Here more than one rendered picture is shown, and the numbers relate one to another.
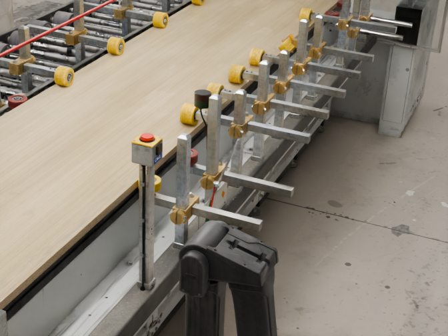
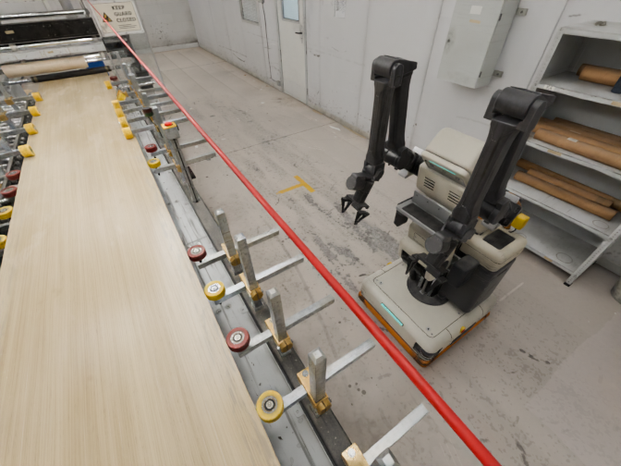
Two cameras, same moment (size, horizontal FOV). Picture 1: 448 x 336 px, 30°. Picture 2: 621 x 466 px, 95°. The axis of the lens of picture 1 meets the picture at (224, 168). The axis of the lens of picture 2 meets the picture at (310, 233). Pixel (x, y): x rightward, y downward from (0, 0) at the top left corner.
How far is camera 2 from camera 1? 1.28 m
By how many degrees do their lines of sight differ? 45
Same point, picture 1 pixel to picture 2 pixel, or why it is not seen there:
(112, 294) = (180, 215)
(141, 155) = (172, 133)
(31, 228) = (135, 203)
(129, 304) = (200, 208)
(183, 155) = not seen: hidden behind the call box
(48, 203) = (123, 192)
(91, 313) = (184, 226)
